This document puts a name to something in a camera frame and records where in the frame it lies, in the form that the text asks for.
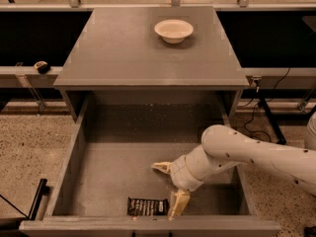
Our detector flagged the grey metal rail frame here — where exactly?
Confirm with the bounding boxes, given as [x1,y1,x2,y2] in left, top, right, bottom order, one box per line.
[1,0,315,90]

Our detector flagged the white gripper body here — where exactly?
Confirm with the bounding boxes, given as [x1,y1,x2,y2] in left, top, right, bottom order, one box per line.
[170,156,202,192]

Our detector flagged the yellow black tape measure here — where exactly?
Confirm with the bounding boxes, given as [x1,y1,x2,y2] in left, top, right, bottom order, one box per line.
[34,61,50,74]

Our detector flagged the grey cabinet with counter top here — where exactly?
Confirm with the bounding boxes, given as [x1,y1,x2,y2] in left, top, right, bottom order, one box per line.
[54,6,248,119]

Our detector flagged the black stand leg right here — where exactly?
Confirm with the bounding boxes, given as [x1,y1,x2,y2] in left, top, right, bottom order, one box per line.
[256,86,286,145]

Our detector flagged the black post at left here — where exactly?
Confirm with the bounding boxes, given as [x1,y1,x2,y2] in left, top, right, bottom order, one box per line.
[29,179,50,220]

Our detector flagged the grey top drawer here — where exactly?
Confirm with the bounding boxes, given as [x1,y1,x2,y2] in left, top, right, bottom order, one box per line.
[20,95,280,237]

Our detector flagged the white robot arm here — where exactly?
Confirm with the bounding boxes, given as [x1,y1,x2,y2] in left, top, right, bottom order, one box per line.
[151,118,316,218]

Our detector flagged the black rxbar chocolate wrapper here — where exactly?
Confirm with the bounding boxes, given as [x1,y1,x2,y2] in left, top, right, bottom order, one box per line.
[127,197,169,216]

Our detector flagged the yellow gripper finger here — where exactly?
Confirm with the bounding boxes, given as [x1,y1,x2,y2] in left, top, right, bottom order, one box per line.
[168,190,191,220]
[151,162,172,175]

